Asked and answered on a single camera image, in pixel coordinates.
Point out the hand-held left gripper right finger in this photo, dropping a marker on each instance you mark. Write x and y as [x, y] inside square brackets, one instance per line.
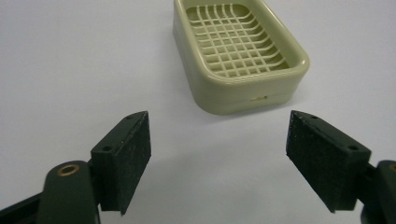
[323, 161]

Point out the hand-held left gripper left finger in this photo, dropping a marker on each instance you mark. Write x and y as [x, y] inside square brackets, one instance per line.
[124, 161]

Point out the pale green soap dish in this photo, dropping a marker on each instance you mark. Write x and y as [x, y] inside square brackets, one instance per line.
[236, 53]

